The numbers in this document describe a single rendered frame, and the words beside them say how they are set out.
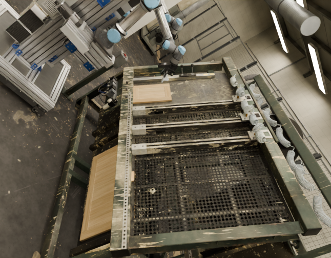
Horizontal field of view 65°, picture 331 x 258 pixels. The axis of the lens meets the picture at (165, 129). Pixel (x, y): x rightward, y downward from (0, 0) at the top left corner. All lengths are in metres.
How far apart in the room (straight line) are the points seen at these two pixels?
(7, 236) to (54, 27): 1.79
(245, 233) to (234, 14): 10.60
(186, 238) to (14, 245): 1.29
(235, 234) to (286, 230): 0.33
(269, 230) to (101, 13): 2.20
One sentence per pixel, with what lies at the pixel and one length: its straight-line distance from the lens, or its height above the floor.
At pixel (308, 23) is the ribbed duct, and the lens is 5.24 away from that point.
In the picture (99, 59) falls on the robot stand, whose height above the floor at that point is 0.92.
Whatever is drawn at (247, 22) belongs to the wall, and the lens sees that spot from 12.13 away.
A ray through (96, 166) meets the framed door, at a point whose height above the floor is 0.31.
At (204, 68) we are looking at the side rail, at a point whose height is 1.63.
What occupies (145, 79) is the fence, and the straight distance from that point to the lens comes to 3.04.
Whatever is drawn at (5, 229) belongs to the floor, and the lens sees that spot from 2.36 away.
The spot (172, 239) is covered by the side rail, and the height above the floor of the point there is 1.14.
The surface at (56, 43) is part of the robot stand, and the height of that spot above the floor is 0.60.
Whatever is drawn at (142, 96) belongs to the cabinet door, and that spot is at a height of 0.98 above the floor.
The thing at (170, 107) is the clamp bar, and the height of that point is 1.24.
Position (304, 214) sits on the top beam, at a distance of 1.97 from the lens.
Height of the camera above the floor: 1.91
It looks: 18 degrees down
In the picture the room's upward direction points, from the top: 63 degrees clockwise
